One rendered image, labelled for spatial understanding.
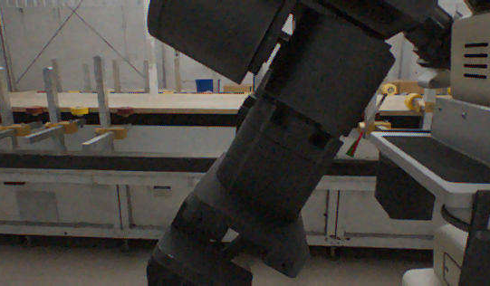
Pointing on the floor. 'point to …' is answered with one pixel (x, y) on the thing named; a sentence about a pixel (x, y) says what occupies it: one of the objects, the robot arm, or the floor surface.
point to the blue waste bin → (206, 85)
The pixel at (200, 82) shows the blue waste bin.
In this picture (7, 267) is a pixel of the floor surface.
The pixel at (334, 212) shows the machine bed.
